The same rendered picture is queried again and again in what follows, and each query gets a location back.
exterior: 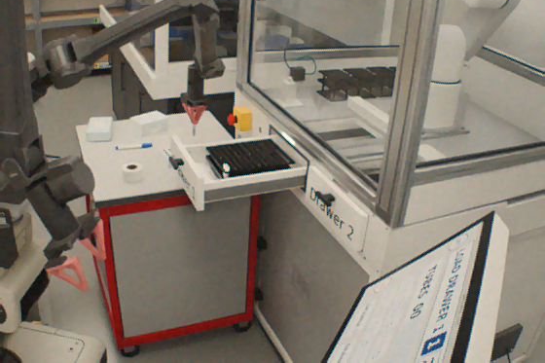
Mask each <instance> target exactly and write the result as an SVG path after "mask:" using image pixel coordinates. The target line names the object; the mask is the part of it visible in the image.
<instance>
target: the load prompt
mask: <svg viewBox="0 0 545 363"><path fill-rule="evenodd" d="M474 242H475V238H474V239H472V240H470V241H468V242H467V243H465V244H463V245H462V246H460V247H459V248H458V249H456V250H454V251H452V252H451V253H450V255H449V258H448V260H447V263H446V266H445V269H444V272H443V275H442V279H441V282H440V286H439V288H438V292H437V295H436V299H435V302H434V305H433V308H432V311H431V313H430V315H429V317H428V320H427V324H426V326H425V330H424V333H423V336H422V339H421V342H420V345H419V349H418V352H417V354H416V357H415V360H414V363H443V361H444V357H445V355H446V353H447V348H448V344H449V340H450V336H451V332H452V329H453V327H454V321H455V316H456V312H457V308H458V304H459V301H460V299H461V295H462V291H463V286H464V282H465V278H466V274H467V269H468V265H469V261H470V256H471V253H472V249H473V246H474Z"/></svg>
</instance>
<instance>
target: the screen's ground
mask: <svg viewBox="0 0 545 363"><path fill-rule="evenodd" d="M483 222H484V221H483ZM483 222H481V223H479V225H477V226H475V227H473V228H472V229H470V234H469V238H468V241H470V240H472V239H474V238H475V242H474V246H473V249H472V253H471V256H470V261H469V265H468V269H467V274H466V278H465V282H464V286H463V291H462V295H461V299H460V301H459V304H458V308H457V312H456V316H455V321H454V327H453V329H452V332H451V336H450V340H449V344H448V348H447V353H446V355H445V357H444V361H443V363H450V359H451V356H452V354H453V350H454V341H455V337H456V334H457V332H458V328H459V323H460V319H461V315H462V311H463V307H464V305H465V301H466V296H467V291H468V287H469V282H470V278H471V273H472V269H473V267H474V264H475V259H476V254H477V249H478V245H479V240H480V235H481V231H482V227H483ZM468 241H467V242H468ZM467 242H466V243H467ZM449 243H450V242H447V243H445V244H444V245H442V246H441V247H439V248H437V249H435V250H433V251H432V252H430V253H429V254H427V255H425V256H423V257H421V258H419V259H418V260H416V261H415V262H413V263H411V264H410V265H409V266H407V267H406V268H404V269H403V270H401V271H399V272H397V273H395V274H394V276H393V278H392V281H391V283H390V285H389V287H390V286H392V285H394V284H395V283H397V282H399V281H401V280H403V279H405V278H407V277H409V276H410V275H412V274H414V273H416V272H418V271H420V273H419V275H418V279H417V282H416V284H415V287H414V290H413V293H412V295H411V297H410V299H409V301H408V303H407V305H406V307H405V309H404V312H403V315H402V318H401V320H400V322H399V325H398V328H397V331H396V332H395V335H394V338H393V341H392V342H391V345H390V348H389V350H388V352H387V353H386V355H385V358H384V360H383V362H382V363H386V362H387V359H388V357H389V355H390V352H391V350H392V348H393V345H394V342H395V340H396V338H397V336H398V335H399V332H400V329H401V327H402V324H403V322H404V319H405V317H406V314H407V311H408V308H410V307H413V306H415V305H417V304H418V303H420V302H422V301H424V300H426V299H428V298H430V297H431V298H430V301H429V305H428V307H427V311H426V314H425V317H424V319H423V322H422V325H421V328H420V331H419V334H418V337H417V339H416V342H415V345H414V348H413V351H412V354H411V357H410V360H409V363H414V360H415V357H416V354H417V352H418V349H419V345H420V342H421V339H422V336H423V333H424V330H425V326H426V324H427V320H428V317H429V315H430V313H431V311H432V308H433V305H434V302H435V299H436V295H437V292H438V288H439V286H440V282H441V279H442V275H443V272H444V269H445V266H446V263H447V260H448V258H449V255H450V254H448V255H446V253H447V250H448V247H449ZM376 285H377V284H375V285H373V286H371V287H370V288H368V289H367V291H366V292H365V294H364V296H363V298H362V299H361V300H360V302H359V304H358V306H357V308H356V310H355V311H354V313H353V315H352V317H351V319H350V320H349V322H348V323H347V325H346V327H345V330H344V332H343V334H342V336H341V338H340V340H339V342H338V343H337V345H336V347H335V349H334V351H333V352H332V354H331V356H330V358H329V360H328V361H327V363H330V362H331V360H332V359H333V357H334V355H335V353H336V351H337V350H338V348H339V345H342V344H344V343H346V342H348V341H350V340H353V339H356V338H358V337H360V338H359V340H358V342H357V344H356V347H355V348H354V350H353V352H352V354H351V355H350V357H349V359H348V362H347V363H349V362H350V361H351V358H352V356H353V354H354V352H355V350H356V349H357V347H358V345H359V343H360V341H361V338H362V337H363V335H364V333H365V330H366V328H367V326H368V325H369V322H370V320H371V318H372V315H373V313H374V312H375V310H376V308H375V309H374V310H373V311H372V314H371V315H370V317H369V319H368V322H367V324H366V326H365V327H364V330H362V331H360V332H358V333H356V334H354V335H352V336H350V337H348V338H346V339H344V340H343V338H344V336H345V333H346V332H347V330H348V328H349V326H350V324H351V322H352V321H353V319H354V316H355V314H356V313H357V311H358V309H359V308H360V307H362V306H364V305H366V304H368V303H370V302H372V301H374V300H375V299H377V298H379V300H378V302H377V305H378V303H379V302H380V300H381V298H382V296H383V293H384V291H385V289H384V290H382V291H381V292H379V293H377V294H375V295H373V296H371V294H372V292H373V290H374V288H375V286H376ZM389 287H388V288H389ZM376 307H377V306H376Z"/></svg>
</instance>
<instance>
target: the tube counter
mask: <svg viewBox="0 0 545 363"><path fill-rule="evenodd" d="M430 298H431V297H430ZM430 298H428V299H426V300H424V301H422V302H420V303H418V304H417V305H415V306H413V307H410V308H408V311H407V314H406V317H405V319H404V322H403V324H402V327H401V329H400V332H399V335H398V336H397V338H396V340H395V342H394V345H393V348H392V350H391V352H390V355H389V357H388V359H387V362H386V363H409V360H410V357H411V354H412V351H413V348H414V345H415V342H416V339H417V337H418V334H419V331H420V328H421V325H422V322H423V319H424V317H425V314H426V311H427V307H428V305H429V301H430Z"/></svg>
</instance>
